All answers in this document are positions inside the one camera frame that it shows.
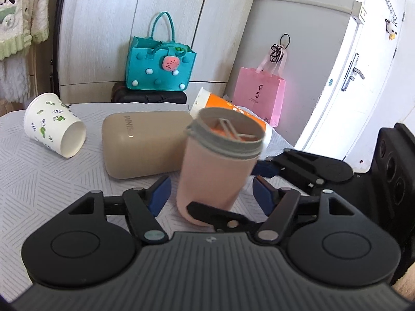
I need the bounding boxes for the silver door handle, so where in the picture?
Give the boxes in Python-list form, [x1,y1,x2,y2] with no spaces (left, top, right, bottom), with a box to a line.
[341,53,365,92]

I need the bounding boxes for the black hair ties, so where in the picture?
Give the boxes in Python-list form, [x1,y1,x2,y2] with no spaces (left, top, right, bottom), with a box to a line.
[268,33,291,63]

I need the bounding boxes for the black case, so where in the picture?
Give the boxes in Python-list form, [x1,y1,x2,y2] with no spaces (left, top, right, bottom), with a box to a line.
[111,82,188,105]

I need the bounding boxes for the grey patterned tablecloth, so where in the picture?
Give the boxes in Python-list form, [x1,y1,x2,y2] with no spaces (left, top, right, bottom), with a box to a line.
[0,102,296,302]

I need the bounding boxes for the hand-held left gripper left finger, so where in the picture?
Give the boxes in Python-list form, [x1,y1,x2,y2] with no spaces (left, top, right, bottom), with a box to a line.
[68,175,172,244]

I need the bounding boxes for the beige door box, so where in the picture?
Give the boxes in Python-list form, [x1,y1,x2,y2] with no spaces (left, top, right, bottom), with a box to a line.
[351,1,367,25]

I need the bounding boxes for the beige plastic case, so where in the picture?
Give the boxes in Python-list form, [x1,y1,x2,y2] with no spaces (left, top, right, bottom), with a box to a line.
[101,110,195,180]

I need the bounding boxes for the panda figure decoration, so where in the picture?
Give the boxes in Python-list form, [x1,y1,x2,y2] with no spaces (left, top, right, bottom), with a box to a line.
[384,17,399,41]

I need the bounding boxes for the white paper cup green print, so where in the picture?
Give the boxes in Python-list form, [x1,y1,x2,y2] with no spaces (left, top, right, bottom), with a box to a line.
[23,93,87,159]

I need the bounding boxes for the pink strawberry plush charm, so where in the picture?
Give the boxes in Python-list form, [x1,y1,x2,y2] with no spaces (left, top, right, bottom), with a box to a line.
[163,55,181,76]

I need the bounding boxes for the orange and white paper cup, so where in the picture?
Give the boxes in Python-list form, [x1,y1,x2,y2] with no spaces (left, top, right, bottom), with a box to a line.
[190,87,272,148]

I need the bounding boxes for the pink cup with grey rim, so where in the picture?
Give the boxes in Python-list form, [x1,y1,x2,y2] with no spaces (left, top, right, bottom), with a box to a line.
[176,107,264,228]

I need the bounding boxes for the white wardrobe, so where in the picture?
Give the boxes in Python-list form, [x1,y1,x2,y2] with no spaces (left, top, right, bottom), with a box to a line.
[53,0,264,104]

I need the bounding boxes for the white wire hook rack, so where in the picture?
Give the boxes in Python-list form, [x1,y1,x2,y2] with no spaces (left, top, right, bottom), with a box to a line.
[382,0,398,20]

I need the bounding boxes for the teal felt tote bag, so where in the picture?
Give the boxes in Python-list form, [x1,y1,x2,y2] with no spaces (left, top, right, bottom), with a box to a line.
[126,11,197,92]

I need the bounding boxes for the pink paper gift bag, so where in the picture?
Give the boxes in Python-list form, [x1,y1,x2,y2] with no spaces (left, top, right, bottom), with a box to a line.
[232,46,287,128]

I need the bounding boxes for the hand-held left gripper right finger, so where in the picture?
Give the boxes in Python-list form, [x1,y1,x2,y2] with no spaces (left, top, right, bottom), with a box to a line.
[253,175,356,245]

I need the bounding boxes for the white door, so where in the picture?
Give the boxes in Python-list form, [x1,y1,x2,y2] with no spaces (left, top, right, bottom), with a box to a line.
[293,0,408,169]

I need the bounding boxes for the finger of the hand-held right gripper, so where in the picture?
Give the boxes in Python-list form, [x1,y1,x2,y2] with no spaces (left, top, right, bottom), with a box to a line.
[186,201,260,233]
[251,148,355,197]

